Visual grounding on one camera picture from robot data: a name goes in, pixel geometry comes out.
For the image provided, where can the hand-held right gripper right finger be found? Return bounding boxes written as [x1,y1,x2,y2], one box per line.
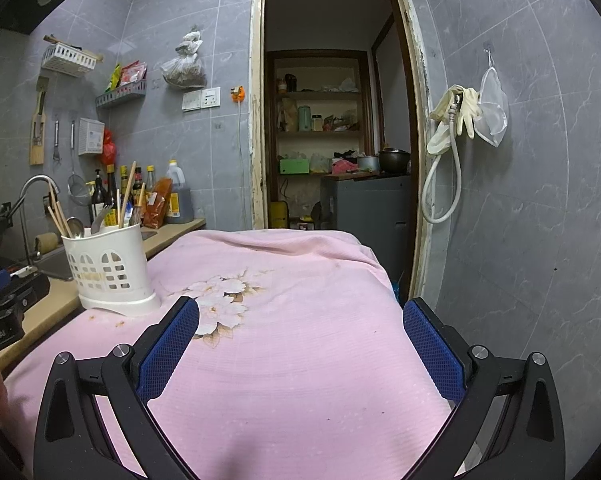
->
[403,297,566,480]

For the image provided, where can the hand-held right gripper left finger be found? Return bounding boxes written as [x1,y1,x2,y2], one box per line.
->
[33,296,201,480]

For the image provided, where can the white plastic utensil holder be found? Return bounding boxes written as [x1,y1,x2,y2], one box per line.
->
[61,224,162,317]

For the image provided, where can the metal fork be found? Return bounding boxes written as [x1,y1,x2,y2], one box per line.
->
[90,204,114,234]

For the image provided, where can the steel sink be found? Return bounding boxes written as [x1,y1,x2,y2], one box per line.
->
[35,250,74,281]

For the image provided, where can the loofah scrubber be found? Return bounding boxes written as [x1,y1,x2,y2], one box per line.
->
[34,234,64,256]

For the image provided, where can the chrome faucet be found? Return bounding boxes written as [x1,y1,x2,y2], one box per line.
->
[19,175,61,261]

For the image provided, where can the hanging mesh strainer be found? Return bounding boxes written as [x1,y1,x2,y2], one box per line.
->
[68,120,92,206]

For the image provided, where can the pink floral blanket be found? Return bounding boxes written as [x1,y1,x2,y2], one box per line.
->
[3,229,461,480]

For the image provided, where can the pump dispenser bottle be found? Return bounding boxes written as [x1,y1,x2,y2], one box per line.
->
[91,169,109,219]

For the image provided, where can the red chili powder bag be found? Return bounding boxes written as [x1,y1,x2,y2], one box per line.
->
[144,177,174,229]

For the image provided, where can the wooden knife rack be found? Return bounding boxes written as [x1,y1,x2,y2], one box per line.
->
[29,76,50,166]

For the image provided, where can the cooking oil jug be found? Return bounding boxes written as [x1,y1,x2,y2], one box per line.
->
[165,160,193,224]

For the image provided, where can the grey cabinet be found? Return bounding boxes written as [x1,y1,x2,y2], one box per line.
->
[320,174,413,286]

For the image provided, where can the black pot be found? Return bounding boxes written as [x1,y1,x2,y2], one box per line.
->
[379,148,411,174]

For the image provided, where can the cream rubber gloves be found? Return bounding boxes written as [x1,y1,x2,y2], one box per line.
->
[427,86,481,156]

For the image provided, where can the white mesh bag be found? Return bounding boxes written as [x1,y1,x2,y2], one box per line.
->
[475,67,510,148]

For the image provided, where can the wooden storage shelf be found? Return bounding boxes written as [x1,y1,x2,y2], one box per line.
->
[273,52,376,177]

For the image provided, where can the red snack packet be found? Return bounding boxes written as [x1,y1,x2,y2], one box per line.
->
[120,61,147,86]

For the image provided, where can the plastic bag of dried goods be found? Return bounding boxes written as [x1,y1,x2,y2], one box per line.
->
[160,30,207,89]

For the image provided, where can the white wall box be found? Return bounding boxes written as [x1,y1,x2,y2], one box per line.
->
[78,117,105,156]

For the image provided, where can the white shower hose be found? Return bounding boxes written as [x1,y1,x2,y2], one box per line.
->
[421,105,464,225]

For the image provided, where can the grey wall shelf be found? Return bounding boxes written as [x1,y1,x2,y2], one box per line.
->
[95,80,147,109]

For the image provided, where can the white power cable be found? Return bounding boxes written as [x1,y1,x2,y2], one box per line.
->
[236,101,246,221]

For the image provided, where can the white wall basket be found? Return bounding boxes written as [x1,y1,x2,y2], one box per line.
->
[41,35,104,79]

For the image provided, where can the wooden door frame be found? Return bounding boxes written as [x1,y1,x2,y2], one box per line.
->
[250,0,433,301]

